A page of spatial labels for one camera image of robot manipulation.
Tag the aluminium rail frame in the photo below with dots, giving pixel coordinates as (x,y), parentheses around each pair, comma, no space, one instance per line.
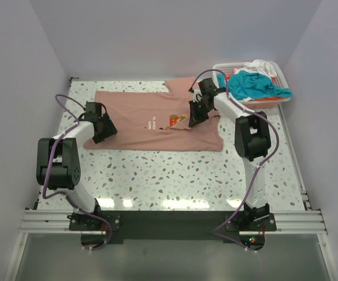
(287,222)

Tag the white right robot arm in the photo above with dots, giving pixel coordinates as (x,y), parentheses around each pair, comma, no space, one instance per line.
(252,142)

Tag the white t-shirt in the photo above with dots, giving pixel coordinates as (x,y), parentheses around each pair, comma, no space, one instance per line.
(258,66)

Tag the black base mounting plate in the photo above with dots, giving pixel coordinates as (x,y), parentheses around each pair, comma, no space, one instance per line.
(179,225)

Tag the teal t-shirt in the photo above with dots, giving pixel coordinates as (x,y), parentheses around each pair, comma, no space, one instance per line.
(245,85)

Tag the pink printed t-shirt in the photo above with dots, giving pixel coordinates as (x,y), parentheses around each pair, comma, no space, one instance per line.
(157,121)

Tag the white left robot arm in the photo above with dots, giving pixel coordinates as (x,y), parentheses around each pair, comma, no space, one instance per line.
(58,168)

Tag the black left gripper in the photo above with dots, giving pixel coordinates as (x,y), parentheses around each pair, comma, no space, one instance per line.
(110,130)

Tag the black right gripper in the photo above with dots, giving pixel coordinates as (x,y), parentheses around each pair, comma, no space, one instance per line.
(195,117)

